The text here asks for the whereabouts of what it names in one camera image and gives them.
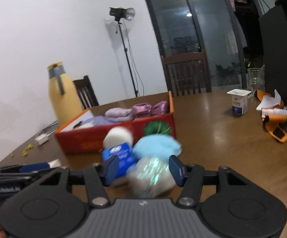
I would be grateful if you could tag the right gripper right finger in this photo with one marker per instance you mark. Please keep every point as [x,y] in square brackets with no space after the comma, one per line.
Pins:
[191,178]

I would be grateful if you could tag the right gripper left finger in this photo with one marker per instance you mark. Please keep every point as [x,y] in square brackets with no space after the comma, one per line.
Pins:
[94,178]

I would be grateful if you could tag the purple satin scrunchie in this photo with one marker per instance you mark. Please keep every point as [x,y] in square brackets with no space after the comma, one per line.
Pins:
[159,108]
[141,110]

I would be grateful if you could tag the blue white packet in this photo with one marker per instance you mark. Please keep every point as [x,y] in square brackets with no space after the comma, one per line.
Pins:
[126,160]

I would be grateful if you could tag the iridescent mesh pouf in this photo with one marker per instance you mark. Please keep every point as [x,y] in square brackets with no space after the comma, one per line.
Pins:
[150,177]

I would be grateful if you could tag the white wedge sponge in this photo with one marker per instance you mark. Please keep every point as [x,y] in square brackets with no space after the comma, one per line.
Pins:
[55,163]

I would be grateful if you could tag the white foam ball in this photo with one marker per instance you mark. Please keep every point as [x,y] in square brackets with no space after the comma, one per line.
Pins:
[118,136]

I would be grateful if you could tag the light blue fluffy pouf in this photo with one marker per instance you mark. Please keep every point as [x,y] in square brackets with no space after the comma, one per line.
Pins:
[158,145]

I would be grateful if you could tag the white power adapter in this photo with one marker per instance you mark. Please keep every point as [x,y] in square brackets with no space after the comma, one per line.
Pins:
[41,139]

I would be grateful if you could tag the lavender towel in box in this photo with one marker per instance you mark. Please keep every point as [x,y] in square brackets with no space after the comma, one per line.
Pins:
[118,114]

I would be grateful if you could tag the red cardboard box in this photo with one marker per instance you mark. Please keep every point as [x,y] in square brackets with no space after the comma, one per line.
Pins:
[160,120]

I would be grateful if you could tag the dark wooden chair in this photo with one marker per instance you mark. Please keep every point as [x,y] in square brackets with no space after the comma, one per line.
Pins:
[85,92]
[187,73]

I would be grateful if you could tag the yellow thermos jug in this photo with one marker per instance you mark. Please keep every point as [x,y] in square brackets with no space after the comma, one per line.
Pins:
[63,94]

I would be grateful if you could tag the white yogurt cup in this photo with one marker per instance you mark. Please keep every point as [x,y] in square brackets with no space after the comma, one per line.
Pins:
[239,101]

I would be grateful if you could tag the orange white tube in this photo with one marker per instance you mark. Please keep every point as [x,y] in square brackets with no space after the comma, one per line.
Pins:
[272,118]

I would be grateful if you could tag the crumpled white paper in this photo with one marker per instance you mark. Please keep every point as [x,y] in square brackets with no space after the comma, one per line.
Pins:
[268,101]

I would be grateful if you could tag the clear glass cup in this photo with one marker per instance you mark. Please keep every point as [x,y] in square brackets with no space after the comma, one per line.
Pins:
[256,79]

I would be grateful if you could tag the sliding glass door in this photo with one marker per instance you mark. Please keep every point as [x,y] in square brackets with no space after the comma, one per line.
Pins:
[228,31]

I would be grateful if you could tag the studio light on stand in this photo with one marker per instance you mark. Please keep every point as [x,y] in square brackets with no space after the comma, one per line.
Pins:
[127,14]

